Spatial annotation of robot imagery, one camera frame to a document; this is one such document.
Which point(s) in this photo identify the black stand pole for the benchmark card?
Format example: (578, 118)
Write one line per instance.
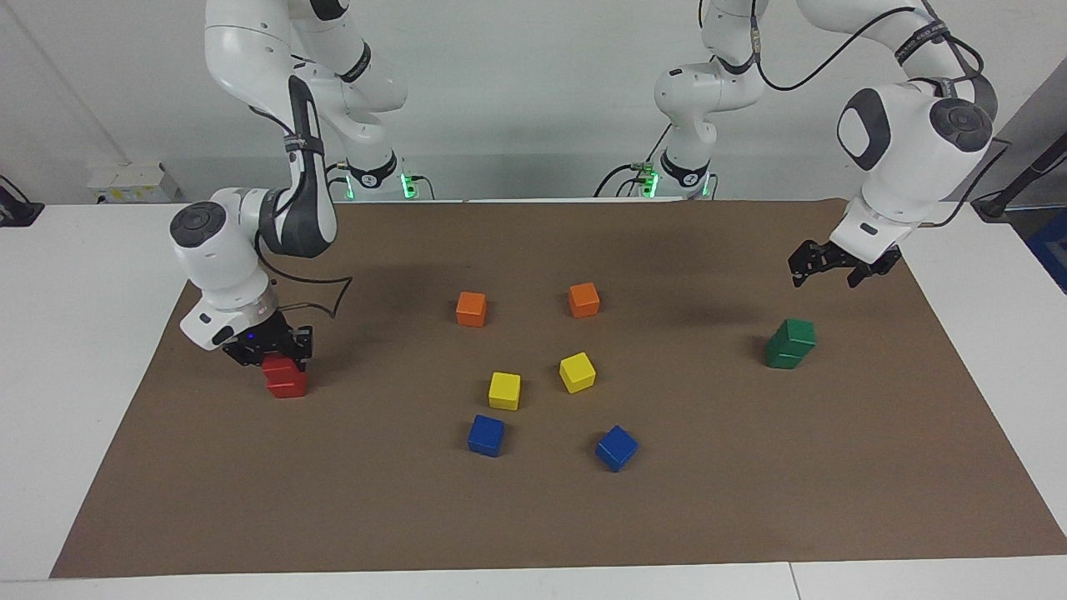
(996, 204)

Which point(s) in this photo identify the brown table mat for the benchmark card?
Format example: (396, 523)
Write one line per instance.
(750, 467)

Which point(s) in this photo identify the green wooden cube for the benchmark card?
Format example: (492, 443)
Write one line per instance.
(782, 358)
(798, 332)

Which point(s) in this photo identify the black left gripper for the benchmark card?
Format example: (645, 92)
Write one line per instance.
(838, 257)

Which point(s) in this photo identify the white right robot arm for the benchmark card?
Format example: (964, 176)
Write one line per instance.
(225, 258)

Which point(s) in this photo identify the blue wooden cube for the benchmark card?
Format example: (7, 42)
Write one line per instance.
(617, 448)
(486, 436)

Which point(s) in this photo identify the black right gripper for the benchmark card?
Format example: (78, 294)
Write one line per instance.
(271, 337)

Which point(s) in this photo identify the orange wooden cube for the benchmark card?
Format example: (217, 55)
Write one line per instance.
(583, 301)
(471, 309)

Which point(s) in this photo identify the red wooden cube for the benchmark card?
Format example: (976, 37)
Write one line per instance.
(288, 387)
(277, 365)

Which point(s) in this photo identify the blue crate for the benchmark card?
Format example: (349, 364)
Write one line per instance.
(1052, 250)

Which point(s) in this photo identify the yellow wooden cube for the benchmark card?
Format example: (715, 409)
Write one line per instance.
(577, 372)
(504, 391)

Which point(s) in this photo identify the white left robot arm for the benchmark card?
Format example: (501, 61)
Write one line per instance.
(909, 158)

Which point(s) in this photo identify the black clamp base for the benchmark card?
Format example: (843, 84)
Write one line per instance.
(17, 212)

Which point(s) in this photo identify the white electrical box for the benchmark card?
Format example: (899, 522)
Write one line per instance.
(125, 185)

